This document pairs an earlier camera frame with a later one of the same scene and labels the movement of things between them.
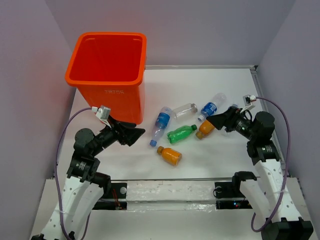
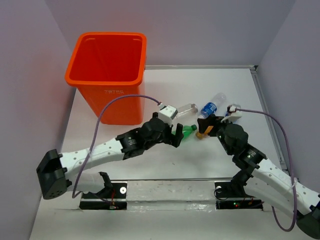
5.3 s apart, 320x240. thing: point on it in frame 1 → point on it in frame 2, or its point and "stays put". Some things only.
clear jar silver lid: [184, 111] stays put
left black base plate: [115, 199] stays put
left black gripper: [125, 132] → [173, 140]
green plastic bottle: [180, 132] stays put
